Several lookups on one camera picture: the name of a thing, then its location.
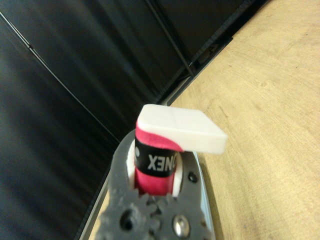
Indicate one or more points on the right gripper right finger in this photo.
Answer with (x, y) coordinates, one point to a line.
(192, 205)

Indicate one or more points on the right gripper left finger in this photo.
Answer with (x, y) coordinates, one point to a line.
(117, 200)

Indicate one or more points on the black curtain stand pole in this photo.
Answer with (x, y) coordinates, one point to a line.
(170, 40)

